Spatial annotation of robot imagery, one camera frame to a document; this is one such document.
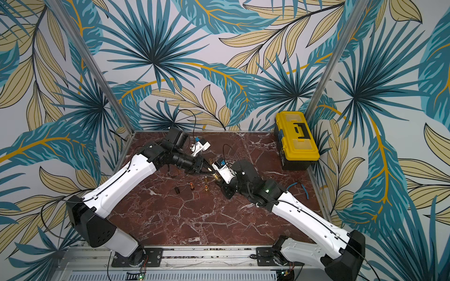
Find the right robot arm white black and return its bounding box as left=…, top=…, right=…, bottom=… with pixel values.
left=212, top=159, right=366, bottom=281

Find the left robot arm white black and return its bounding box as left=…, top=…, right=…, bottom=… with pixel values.
left=67, top=128, right=212, bottom=266

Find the yellow black toolbox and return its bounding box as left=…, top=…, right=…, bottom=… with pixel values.
left=274, top=111, right=320, bottom=171

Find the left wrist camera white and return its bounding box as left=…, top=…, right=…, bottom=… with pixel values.
left=191, top=137, right=210, bottom=157

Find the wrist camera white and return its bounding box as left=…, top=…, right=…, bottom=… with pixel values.
left=191, top=137, right=210, bottom=157
left=212, top=158, right=236, bottom=184

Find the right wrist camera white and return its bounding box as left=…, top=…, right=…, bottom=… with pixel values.
left=212, top=158, right=236, bottom=184

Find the blue cable on table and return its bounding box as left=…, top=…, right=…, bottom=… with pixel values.
left=285, top=181, right=310, bottom=200

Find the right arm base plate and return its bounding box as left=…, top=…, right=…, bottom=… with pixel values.
left=250, top=247, right=304, bottom=266

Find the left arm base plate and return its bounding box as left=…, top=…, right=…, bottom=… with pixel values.
left=111, top=247, right=163, bottom=268

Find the aluminium frame rail front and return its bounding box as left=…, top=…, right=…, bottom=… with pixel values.
left=51, top=245, right=329, bottom=281

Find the aluminium corner post left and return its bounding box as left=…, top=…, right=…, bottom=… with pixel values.
left=48, top=0, right=135, bottom=135

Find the aluminium corner post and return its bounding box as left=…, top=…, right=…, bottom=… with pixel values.
left=305, top=0, right=369, bottom=121
left=48, top=0, right=135, bottom=135

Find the aluminium corner post right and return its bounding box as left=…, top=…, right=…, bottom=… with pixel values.
left=305, top=0, right=369, bottom=121

